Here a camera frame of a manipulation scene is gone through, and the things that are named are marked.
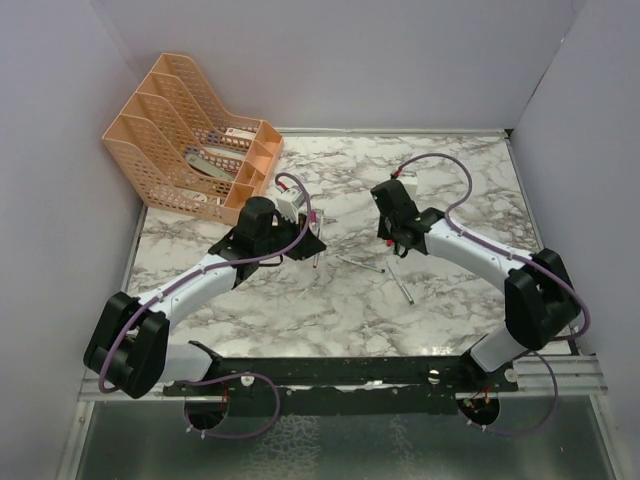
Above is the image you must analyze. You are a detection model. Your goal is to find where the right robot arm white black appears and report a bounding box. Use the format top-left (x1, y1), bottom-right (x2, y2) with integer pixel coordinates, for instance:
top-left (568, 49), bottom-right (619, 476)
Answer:
top-left (371, 179), bottom-right (581, 391)

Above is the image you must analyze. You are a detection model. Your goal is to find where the white pen blue end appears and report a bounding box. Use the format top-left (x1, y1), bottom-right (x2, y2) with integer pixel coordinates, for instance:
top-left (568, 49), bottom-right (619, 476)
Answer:
top-left (336, 255), bottom-right (386, 274)

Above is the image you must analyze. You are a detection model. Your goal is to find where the white pen green end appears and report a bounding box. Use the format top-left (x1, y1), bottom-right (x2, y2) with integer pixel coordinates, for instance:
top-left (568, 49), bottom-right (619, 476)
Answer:
top-left (387, 263), bottom-right (415, 305)

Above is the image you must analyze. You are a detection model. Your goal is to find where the white pen red end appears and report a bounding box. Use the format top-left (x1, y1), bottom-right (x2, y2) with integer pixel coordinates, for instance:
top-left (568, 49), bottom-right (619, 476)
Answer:
top-left (312, 221), bottom-right (322, 269)

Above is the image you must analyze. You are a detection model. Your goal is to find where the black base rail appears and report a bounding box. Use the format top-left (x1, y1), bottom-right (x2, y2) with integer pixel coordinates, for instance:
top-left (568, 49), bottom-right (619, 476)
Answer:
top-left (163, 356), bottom-right (518, 417)

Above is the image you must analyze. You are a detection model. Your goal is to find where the grey stapler in organizer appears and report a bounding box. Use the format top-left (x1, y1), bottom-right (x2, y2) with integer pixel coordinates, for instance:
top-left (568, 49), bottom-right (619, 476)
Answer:
top-left (185, 153), bottom-right (234, 181)

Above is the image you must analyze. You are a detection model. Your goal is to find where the white card in organizer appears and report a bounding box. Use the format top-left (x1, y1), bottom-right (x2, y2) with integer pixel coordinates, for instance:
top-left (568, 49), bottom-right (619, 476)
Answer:
top-left (225, 128), bottom-right (256, 141)

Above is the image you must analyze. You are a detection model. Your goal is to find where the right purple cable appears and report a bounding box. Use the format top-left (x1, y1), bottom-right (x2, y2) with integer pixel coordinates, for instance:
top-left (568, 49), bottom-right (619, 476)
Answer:
top-left (392, 152), bottom-right (592, 435)

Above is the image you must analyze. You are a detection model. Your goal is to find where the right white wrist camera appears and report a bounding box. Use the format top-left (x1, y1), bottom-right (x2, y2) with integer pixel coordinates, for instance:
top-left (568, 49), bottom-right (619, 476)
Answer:
top-left (398, 172), bottom-right (418, 200)

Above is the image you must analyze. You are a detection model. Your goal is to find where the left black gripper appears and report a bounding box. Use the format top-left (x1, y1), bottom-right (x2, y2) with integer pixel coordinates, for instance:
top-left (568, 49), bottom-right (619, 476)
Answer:
top-left (257, 210), bottom-right (326, 261)

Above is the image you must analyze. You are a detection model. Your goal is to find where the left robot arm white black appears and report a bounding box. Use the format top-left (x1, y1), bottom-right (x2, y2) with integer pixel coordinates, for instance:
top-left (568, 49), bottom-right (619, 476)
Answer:
top-left (83, 197), bottom-right (326, 399)

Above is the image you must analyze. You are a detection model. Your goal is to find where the orange mesh file organizer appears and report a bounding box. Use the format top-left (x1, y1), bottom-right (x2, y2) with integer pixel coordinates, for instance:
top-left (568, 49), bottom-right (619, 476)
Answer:
top-left (103, 53), bottom-right (284, 225)

